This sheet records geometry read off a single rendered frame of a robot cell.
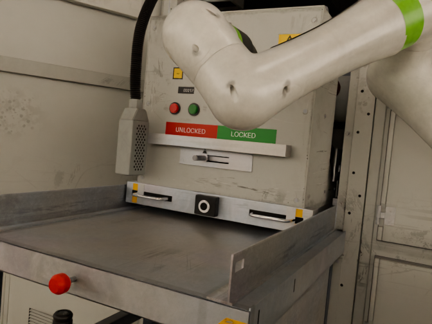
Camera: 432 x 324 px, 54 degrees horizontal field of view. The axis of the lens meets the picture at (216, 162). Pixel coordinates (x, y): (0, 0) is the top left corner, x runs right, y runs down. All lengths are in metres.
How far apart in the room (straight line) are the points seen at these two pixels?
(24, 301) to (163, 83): 1.14
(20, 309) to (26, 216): 1.00
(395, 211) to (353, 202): 0.11
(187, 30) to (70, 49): 0.76
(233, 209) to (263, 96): 0.51
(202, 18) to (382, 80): 0.45
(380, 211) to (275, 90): 0.63
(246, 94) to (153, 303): 0.33
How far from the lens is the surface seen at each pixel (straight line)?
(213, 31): 0.66
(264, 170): 1.05
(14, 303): 2.02
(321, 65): 0.70
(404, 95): 0.95
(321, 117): 1.09
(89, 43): 1.41
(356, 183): 1.21
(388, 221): 1.19
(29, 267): 0.84
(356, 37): 0.75
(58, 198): 1.08
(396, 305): 1.24
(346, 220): 1.23
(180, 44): 0.67
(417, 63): 0.96
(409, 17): 0.83
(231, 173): 1.09
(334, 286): 1.27
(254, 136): 1.06
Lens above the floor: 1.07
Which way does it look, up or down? 3 degrees down
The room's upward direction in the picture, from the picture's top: 5 degrees clockwise
